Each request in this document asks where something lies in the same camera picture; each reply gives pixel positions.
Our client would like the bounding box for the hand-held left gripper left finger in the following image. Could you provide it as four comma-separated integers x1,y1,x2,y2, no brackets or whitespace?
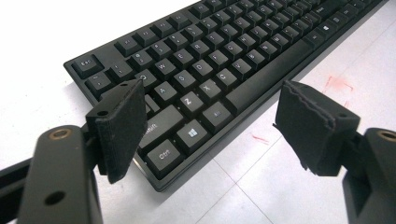
85,78,149,185

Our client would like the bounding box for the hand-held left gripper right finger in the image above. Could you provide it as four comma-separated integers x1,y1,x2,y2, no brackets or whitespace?
273,79,362,177

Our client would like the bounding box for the black computer keyboard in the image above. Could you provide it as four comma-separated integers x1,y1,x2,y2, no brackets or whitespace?
63,0,390,193

